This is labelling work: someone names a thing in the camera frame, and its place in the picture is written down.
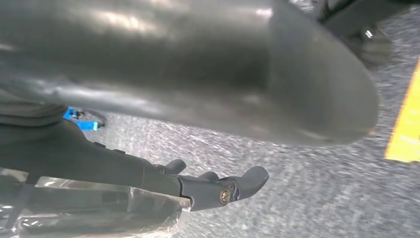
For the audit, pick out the small blue object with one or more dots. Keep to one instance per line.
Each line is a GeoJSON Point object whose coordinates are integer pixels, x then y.
{"type": "Point", "coordinates": [87, 125]}

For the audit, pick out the black robot leg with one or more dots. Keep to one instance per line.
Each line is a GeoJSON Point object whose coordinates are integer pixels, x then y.
{"type": "Point", "coordinates": [361, 16]}

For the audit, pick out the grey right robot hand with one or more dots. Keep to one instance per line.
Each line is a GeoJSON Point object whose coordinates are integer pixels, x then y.
{"type": "Point", "coordinates": [197, 65]}

